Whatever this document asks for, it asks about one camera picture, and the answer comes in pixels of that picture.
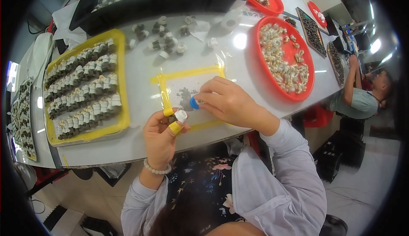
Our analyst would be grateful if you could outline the rows of white dark parts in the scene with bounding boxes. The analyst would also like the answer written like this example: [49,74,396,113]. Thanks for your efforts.
[44,38,123,140]

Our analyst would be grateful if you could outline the scattered white dark parts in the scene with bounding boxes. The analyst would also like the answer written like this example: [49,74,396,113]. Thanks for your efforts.
[126,15,219,61]

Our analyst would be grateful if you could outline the small white capped part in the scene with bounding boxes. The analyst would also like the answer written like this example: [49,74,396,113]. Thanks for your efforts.
[173,109,189,124]

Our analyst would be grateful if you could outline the long black tray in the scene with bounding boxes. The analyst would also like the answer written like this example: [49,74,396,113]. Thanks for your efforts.
[69,0,248,37]

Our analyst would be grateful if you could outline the yellow taped plastic sheet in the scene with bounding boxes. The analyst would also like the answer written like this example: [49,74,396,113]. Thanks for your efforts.
[150,65,236,133]

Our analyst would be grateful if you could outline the large red tray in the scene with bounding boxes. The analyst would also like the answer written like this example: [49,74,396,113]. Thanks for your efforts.
[252,16,315,103]

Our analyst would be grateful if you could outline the red stool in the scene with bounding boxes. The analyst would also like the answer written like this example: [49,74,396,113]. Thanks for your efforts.
[303,104,335,129]

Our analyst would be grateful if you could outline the heap of white parts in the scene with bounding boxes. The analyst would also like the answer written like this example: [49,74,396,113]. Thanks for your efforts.
[259,23,310,94]

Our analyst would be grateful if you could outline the person's left hand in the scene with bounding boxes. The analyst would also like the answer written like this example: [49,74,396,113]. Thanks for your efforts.
[143,108,191,171]

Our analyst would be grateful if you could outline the person's right hand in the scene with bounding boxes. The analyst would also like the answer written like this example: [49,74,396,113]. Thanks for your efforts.
[194,76,273,132]

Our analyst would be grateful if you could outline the wooden board of dark parts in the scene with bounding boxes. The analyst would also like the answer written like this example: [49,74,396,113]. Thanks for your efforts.
[295,7,327,59]
[327,41,346,88]

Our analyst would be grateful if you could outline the white bead bracelet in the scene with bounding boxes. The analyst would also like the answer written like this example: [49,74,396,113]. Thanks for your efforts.
[143,158,172,175]

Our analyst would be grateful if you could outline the small blue cap part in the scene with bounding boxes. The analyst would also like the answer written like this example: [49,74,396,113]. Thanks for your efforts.
[190,96,205,110]

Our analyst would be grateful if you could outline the grey tray of parts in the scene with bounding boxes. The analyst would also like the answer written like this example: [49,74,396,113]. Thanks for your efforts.
[10,78,38,163]

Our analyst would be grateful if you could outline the white cloth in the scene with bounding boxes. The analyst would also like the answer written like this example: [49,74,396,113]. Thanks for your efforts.
[51,1,87,50]

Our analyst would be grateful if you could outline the person's body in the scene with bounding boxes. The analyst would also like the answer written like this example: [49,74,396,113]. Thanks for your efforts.
[121,142,328,236]

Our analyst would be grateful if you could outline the small red tray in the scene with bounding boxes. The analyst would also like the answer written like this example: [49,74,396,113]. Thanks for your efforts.
[307,1,328,28]

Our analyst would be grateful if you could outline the black floor crates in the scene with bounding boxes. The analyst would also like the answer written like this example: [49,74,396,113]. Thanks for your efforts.
[313,130,367,184]

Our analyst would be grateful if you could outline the black round seat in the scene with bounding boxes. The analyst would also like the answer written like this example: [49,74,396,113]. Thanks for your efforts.
[319,214,348,236]

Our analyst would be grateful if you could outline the yellow plastic tray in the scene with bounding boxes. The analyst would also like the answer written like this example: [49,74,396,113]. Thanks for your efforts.
[43,28,131,147]

